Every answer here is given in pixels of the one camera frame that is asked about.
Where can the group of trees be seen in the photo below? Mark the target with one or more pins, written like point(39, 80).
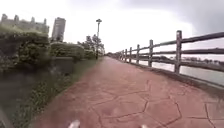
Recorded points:
point(91, 43)

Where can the street lamp pole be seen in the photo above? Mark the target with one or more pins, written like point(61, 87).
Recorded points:
point(97, 38)

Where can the red stone-pattern path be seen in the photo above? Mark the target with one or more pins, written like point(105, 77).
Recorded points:
point(133, 96)

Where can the tall tower building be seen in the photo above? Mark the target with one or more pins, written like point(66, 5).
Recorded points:
point(58, 29)

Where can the robot's own part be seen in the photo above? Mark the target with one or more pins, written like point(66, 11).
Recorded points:
point(74, 124)
point(144, 126)

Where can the grass strip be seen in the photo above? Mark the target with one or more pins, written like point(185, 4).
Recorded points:
point(43, 93)

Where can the concrete kerb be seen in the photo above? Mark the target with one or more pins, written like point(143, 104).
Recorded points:
point(186, 80)

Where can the green hedge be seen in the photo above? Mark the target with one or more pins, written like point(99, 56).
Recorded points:
point(33, 50)

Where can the far shore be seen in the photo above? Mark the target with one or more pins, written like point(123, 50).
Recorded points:
point(200, 60)

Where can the water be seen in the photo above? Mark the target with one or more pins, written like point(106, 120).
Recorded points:
point(200, 71)

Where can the wide low building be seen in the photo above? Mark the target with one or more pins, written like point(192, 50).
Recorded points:
point(23, 25)

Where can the wooden rail fence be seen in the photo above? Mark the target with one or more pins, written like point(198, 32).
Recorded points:
point(178, 51)

